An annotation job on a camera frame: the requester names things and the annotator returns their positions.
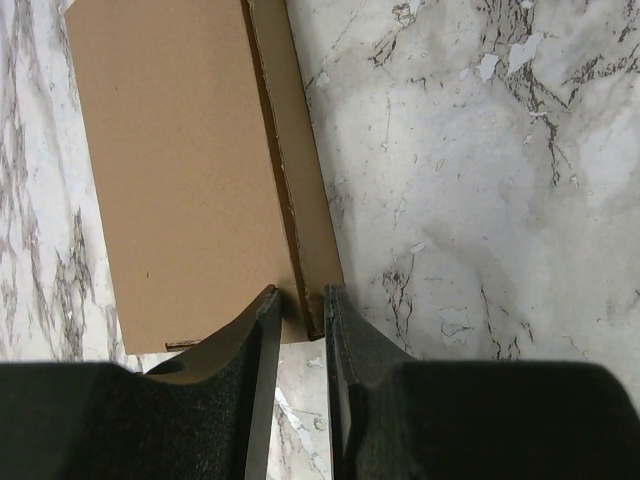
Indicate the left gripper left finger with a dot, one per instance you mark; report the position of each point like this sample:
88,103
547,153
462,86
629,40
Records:
203,414

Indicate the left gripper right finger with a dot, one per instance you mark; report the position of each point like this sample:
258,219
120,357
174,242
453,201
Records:
395,417

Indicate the brown cardboard box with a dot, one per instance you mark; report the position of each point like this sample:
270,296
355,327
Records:
205,166

